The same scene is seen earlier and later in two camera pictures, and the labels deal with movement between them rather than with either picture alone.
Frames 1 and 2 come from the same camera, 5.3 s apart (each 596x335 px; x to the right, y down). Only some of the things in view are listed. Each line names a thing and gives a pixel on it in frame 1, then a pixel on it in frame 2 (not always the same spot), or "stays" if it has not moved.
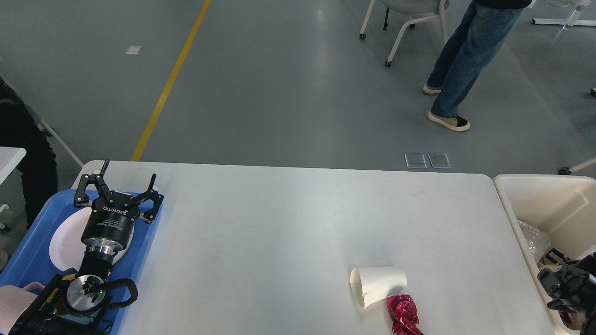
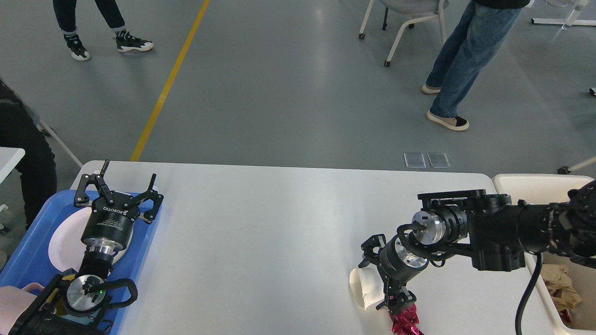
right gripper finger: x=557 y=251 to x=369 y=257
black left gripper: x=110 y=225 stays
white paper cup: x=371 y=285 stays
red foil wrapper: x=402 y=309 stays
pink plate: x=67 y=249 stays
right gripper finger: x=561 y=304 to x=396 y=296
